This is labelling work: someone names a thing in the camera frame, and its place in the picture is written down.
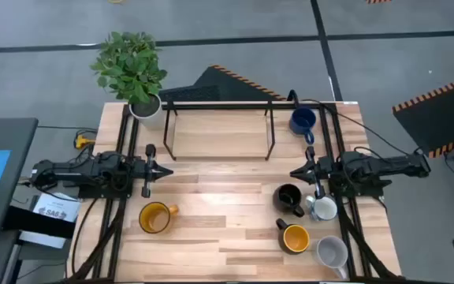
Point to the black aluminium table frame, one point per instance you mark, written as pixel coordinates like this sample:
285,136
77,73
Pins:
345,236

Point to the white mug blue pattern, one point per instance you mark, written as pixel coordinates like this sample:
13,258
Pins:
323,208

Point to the grey mug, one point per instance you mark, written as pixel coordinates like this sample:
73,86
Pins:
331,252

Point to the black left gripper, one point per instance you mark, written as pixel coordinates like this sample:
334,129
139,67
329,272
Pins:
148,173

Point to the large black mat striped edge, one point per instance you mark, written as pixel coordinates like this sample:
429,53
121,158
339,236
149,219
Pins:
440,118

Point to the white printed paper sheet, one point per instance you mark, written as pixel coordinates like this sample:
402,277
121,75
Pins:
57,207

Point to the amber glass mug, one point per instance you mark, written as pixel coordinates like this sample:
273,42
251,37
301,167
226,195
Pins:
154,217

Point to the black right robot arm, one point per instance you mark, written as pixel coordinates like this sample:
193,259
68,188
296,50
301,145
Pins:
376,165

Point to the white flat box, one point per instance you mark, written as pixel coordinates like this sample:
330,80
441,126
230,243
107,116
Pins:
42,239

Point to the yellow power plug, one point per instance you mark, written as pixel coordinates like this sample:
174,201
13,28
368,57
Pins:
83,141

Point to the dark blue mug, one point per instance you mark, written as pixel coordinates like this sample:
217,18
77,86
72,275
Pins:
302,120

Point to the all black mug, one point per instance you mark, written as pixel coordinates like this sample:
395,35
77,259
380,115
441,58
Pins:
287,196

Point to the black mug yellow inside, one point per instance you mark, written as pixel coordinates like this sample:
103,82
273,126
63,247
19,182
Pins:
295,238

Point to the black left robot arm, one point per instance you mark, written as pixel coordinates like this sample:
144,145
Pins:
93,169

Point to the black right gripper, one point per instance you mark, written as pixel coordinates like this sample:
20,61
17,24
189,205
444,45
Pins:
318,169

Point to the green potted plant white pot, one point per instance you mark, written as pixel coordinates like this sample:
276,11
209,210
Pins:
130,67

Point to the triangular black mat striped edge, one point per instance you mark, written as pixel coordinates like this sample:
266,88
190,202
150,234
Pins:
227,84

